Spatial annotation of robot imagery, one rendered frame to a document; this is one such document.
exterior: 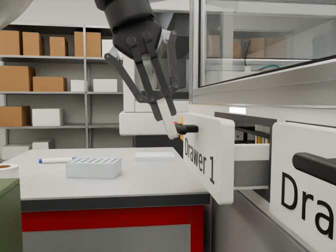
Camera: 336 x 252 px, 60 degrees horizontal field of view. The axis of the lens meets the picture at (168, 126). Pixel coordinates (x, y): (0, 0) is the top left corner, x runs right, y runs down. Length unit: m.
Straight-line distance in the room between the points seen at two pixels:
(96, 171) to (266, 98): 0.48
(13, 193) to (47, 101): 4.41
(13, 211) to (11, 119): 4.09
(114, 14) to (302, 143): 0.33
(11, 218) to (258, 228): 0.33
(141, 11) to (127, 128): 0.87
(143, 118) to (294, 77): 1.00
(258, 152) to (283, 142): 0.08
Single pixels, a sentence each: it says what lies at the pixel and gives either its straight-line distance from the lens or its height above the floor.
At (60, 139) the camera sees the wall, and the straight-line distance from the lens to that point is 4.78.
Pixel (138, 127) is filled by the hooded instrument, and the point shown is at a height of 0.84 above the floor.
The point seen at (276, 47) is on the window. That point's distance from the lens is 0.44.
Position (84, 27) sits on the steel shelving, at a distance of 4.29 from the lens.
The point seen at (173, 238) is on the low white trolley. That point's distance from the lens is 0.68.
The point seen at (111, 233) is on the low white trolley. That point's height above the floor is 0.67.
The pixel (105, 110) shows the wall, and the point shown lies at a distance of 4.67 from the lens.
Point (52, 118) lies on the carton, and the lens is 4.30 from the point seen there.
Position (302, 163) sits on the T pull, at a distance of 0.24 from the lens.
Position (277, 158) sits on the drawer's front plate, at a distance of 0.35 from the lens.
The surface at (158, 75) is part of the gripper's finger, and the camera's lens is 0.49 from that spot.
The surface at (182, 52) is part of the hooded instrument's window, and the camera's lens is 1.35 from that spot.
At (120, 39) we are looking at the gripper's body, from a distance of 0.50.
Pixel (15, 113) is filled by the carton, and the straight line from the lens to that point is 4.45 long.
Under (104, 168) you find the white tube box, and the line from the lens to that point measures 0.75.
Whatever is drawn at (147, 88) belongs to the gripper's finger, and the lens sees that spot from 0.49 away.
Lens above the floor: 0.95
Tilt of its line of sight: 5 degrees down
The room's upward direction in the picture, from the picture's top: straight up
